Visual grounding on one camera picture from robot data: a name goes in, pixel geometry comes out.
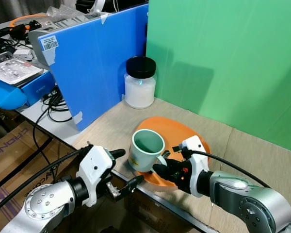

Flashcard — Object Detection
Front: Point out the pale green mug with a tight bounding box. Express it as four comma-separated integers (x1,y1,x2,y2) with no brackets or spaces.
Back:
129,129,167,174

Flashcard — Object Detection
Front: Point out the orange plate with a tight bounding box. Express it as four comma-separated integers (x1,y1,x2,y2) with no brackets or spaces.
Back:
134,116,211,188

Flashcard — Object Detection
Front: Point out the torn white tape piece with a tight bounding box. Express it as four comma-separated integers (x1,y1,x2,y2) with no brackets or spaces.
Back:
72,111,83,125

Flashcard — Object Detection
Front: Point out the black lidded white jar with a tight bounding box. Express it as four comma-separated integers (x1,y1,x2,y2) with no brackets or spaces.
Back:
124,56,157,110

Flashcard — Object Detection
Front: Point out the blue plastic board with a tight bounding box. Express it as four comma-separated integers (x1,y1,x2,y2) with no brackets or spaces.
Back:
40,4,150,132

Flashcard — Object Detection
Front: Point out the brown cardboard box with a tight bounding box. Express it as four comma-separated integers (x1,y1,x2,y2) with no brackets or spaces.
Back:
0,120,54,230

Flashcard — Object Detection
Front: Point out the green plastic board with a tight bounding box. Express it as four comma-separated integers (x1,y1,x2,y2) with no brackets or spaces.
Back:
145,0,291,155

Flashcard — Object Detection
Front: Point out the blue device box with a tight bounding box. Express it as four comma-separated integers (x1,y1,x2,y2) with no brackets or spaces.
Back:
0,71,57,111

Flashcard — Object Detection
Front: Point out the white barcode label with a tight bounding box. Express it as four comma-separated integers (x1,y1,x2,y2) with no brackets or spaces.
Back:
38,34,60,52

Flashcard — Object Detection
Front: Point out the grey parts tray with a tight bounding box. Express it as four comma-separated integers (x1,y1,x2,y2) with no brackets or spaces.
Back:
0,58,44,87

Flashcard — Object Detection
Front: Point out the small white tape strip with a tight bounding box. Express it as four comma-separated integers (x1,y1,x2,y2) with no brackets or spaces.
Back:
99,12,110,25

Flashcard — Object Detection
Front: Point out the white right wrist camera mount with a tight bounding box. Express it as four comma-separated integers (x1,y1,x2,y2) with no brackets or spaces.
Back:
180,135,210,197

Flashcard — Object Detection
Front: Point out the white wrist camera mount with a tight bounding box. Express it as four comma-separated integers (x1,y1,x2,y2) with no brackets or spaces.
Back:
79,144,116,207
180,135,210,197

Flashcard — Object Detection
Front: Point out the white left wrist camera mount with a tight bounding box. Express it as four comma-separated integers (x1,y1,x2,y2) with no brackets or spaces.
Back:
79,144,116,207

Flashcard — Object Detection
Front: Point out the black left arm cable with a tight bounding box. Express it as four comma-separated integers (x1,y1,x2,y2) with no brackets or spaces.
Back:
0,145,91,217

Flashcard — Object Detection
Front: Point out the black tangled table cable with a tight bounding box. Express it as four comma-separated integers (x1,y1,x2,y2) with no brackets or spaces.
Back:
38,89,74,125

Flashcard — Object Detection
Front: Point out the orange cable loop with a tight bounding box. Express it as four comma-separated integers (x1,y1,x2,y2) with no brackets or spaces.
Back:
9,13,42,28

